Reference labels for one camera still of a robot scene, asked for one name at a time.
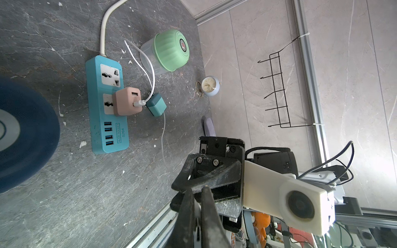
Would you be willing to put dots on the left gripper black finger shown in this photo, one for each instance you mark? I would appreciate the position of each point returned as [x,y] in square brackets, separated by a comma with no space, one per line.
[212,231]

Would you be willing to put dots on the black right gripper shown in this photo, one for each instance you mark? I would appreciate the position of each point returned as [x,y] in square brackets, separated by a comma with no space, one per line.
[220,166]

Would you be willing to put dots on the teal square charger block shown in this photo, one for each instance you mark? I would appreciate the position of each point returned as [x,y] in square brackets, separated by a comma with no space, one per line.
[156,105]

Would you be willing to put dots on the teal power strip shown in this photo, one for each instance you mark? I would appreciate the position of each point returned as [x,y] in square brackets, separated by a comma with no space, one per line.
[109,133]

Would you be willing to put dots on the pink USB charger adapter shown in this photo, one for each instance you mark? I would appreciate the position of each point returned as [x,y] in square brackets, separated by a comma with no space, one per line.
[124,99]

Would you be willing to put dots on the grey round alarm clock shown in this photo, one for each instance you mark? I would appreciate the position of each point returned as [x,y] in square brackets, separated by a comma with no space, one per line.
[209,86]

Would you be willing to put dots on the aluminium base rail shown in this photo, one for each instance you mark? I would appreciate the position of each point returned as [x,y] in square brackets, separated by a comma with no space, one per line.
[156,233]

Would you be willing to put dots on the black wall hook rack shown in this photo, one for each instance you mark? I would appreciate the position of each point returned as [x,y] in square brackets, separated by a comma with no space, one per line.
[274,60]

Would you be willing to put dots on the green cordless meat grinder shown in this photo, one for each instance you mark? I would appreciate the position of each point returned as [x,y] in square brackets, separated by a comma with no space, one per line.
[166,52]

